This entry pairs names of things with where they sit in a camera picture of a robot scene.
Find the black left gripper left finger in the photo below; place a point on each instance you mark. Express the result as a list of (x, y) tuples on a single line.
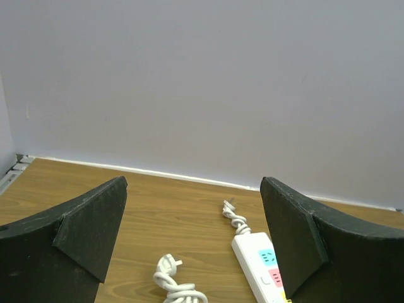
[(62, 254)]

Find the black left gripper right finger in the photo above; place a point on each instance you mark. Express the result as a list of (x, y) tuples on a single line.
[(325, 255)]

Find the white multicolour power strip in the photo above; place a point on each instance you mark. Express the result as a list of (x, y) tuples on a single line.
[(256, 256)]

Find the aluminium frame rail left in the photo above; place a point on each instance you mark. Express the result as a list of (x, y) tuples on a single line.
[(22, 162)]

